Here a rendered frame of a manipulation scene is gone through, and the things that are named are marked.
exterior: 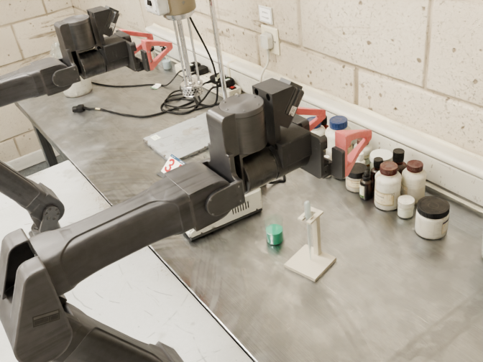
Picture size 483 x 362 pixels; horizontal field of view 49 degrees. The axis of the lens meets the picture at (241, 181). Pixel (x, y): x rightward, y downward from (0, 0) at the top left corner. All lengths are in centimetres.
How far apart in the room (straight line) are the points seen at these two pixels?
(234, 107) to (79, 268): 26
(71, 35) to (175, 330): 63
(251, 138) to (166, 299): 55
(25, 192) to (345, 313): 72
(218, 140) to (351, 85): 89
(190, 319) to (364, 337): 33
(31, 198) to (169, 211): 65
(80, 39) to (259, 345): 71
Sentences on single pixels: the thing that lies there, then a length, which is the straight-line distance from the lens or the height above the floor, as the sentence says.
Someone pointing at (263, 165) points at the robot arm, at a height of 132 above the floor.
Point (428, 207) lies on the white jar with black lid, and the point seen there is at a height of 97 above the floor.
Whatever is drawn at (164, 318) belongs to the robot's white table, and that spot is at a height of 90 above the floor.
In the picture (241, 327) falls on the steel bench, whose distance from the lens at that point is 105.
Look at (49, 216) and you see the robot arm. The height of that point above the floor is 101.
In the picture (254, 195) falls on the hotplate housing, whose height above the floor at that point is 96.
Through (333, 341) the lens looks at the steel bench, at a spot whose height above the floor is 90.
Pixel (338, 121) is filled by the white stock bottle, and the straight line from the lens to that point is 140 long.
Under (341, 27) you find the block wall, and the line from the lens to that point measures 148.
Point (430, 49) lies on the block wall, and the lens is 130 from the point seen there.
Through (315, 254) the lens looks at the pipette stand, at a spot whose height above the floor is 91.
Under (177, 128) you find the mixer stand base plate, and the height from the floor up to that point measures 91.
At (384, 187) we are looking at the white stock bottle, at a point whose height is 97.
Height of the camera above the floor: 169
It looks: 33 degrees down
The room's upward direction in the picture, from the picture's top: 8 degrees counter-clockwise
